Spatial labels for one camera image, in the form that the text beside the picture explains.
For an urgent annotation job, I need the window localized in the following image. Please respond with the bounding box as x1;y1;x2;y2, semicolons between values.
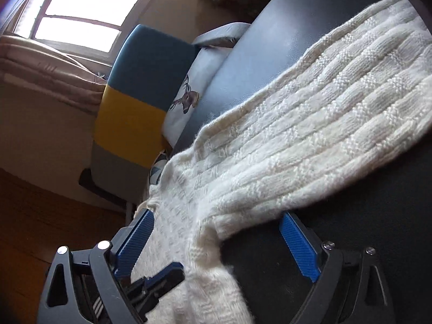
13;0;166;59

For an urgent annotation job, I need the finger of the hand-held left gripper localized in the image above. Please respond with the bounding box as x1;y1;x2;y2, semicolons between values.
123;261;185;313

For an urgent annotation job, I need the geometric print pillow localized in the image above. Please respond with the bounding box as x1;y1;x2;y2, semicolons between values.
148;152;169;187

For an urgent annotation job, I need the grey yellow blue sofa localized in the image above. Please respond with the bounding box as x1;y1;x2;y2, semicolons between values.
78;22;252;210

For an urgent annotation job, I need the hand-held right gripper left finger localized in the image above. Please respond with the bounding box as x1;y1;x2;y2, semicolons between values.
35;208;156;324

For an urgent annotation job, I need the deer print pillow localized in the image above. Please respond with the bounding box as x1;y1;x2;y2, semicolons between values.
162;45;233;136

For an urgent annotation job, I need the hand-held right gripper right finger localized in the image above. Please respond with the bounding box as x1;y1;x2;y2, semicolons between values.
279;211;398;324

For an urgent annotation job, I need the white knitted sweater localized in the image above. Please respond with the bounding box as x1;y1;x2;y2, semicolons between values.
130;0;432;324

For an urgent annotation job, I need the pale pink curtain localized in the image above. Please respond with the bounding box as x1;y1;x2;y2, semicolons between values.
0;34;109;115

